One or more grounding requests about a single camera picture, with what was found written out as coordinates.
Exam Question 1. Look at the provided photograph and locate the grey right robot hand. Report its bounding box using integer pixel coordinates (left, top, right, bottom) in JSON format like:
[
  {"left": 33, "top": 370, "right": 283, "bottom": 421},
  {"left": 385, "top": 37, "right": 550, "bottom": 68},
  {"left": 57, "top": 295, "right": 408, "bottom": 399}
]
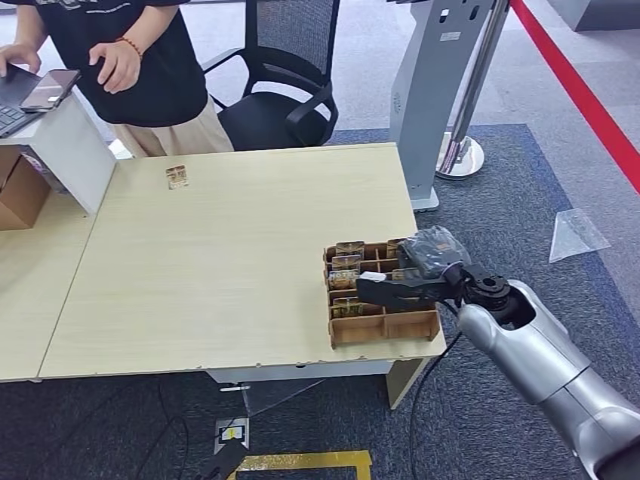
[{"left": 355, "top": 225, "right": 471, "bottom": 313}]

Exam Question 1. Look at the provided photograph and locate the person's left hand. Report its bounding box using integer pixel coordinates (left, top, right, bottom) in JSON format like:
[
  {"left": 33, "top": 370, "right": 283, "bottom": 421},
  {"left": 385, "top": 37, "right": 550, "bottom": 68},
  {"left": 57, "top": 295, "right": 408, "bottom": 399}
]
[{"left": 88, "top": 40, "right": 143, "bottom": 95}]

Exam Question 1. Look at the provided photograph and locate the person's right hand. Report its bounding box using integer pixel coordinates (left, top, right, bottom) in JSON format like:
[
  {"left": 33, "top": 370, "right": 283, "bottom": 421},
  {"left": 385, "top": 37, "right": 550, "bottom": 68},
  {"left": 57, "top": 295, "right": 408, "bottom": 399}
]
[{"left": 0, "top": 42, "right": 42, "bottom": 77}]

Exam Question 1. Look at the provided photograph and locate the person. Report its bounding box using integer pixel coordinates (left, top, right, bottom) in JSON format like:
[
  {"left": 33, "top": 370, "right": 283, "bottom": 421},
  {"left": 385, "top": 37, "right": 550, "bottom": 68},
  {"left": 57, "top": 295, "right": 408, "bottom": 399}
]
[{"left": 0, "top": 0, "right": 235, "bottom": 159}]

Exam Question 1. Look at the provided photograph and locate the wooden card organizer tray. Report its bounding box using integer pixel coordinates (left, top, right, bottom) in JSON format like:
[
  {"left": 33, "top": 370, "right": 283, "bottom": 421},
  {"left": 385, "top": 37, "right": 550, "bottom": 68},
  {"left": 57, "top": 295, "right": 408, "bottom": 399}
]
[{"left": 323, "top": 238, "right": 442, "bottom": 350}]

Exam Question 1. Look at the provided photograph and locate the dark laptop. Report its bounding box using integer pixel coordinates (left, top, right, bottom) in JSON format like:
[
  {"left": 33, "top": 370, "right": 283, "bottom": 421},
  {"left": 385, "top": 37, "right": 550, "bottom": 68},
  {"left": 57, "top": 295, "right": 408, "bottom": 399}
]
[{"left": 0, "top": 62, "right": 44, "bottom": 140}]

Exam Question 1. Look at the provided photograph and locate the black smartphone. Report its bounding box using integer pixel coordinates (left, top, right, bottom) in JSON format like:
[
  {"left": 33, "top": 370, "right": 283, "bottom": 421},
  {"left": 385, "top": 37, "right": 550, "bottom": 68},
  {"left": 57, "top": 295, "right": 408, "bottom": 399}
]
[{"left": 20, "top": 68, "right": 81, "bottom": 113}]

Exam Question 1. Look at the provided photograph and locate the white desk riser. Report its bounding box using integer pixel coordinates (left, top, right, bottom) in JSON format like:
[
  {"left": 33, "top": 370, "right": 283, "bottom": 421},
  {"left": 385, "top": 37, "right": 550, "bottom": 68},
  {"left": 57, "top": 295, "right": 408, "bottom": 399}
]
[{"left": 0, "top": 92, "right": 117, "bottom": 217}]

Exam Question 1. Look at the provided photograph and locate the white table leg panel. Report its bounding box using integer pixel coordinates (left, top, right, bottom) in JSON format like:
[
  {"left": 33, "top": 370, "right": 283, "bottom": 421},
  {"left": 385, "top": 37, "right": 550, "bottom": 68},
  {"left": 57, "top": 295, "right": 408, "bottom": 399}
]
[{"left": 386, "top": 357, "right": 431, "bottom": 410}]

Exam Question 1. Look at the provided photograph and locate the brown cardboard box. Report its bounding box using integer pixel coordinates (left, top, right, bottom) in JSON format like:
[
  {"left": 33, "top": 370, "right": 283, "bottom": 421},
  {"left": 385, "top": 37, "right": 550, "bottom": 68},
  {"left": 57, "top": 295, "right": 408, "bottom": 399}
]
[{"left": 0, "top": 145, "right": 51, "bottom": 232}]

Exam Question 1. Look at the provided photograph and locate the grey kiosk stand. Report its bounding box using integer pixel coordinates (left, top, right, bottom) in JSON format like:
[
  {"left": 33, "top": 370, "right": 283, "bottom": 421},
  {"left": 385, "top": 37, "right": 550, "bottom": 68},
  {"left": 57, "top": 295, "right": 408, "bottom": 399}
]
[{"left": 389, "top": 0, "right": 501, "bottom": 213}]

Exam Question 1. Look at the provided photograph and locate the clear plastic sheet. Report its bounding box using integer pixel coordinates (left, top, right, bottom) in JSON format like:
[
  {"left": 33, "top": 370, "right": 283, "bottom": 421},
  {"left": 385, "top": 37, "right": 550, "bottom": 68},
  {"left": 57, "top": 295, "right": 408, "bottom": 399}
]
[{"left": 549, "top": 208, "right": 611, "bottom": 265}]

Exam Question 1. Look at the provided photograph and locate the black office chair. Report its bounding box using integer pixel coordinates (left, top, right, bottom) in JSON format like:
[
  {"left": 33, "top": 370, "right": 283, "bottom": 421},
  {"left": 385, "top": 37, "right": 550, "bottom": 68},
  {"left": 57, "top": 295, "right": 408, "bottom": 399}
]
[{"left": 202, "top": 0, "right": 341, "bottom": 152}]

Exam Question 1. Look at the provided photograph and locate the red barrier belt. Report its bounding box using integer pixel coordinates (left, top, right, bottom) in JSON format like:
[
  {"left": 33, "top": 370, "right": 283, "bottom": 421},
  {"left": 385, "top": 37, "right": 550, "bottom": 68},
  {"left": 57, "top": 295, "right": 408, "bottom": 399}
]
[{"left": 509, "top": 0, "right": 640, "bottom": 197}]

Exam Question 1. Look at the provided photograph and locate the floor socket box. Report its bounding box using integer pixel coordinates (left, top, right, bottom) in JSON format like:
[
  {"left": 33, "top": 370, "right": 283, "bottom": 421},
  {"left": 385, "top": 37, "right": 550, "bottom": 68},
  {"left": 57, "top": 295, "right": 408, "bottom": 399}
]
[{"left": 214, "top": 417, "right": 250, "bottom": 456}]

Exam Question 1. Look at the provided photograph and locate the grey display platform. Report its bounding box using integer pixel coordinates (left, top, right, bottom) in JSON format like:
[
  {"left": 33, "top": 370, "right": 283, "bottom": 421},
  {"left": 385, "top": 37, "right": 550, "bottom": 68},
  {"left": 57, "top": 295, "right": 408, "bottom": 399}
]
[{"left": 547, "top": 0, "right": 640, "bottom": 33}]

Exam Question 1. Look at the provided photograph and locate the orange bead bracelet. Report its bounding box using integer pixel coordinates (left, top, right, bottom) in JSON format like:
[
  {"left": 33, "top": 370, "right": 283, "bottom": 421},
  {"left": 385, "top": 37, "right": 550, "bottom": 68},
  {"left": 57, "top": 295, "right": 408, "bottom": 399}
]
[{"left": 115, "top": 36, "right": 144, "bottom": 62}]

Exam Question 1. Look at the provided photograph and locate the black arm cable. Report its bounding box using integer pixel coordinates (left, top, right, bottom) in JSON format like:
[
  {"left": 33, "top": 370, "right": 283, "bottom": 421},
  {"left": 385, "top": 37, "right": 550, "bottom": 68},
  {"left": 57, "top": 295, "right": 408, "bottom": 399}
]
[{"left": 408, "top": 301, "right": 463, "bottom": 480}]

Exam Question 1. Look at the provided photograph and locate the chrome stanchion post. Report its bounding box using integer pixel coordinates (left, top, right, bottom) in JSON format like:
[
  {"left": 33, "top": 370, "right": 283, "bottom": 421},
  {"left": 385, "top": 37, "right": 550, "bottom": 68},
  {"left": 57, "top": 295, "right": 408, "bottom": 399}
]
[{"left": 435, "top": 0, "right": 511, "bottom": 181}]

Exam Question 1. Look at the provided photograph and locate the yellow floor tape frame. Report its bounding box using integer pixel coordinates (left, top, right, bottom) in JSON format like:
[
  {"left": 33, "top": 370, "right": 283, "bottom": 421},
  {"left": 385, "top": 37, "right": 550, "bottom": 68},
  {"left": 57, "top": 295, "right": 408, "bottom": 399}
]
[{"left": 227, "top": 450, "right": 374, "bottom": 480}]

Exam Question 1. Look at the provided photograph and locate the black floor cable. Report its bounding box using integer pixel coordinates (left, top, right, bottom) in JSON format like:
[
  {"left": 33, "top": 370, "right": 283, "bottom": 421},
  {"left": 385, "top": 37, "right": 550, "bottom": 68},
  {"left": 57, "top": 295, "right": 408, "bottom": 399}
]
[{"left": 132, "top": 380, "right": 191, "bottom": 480}]

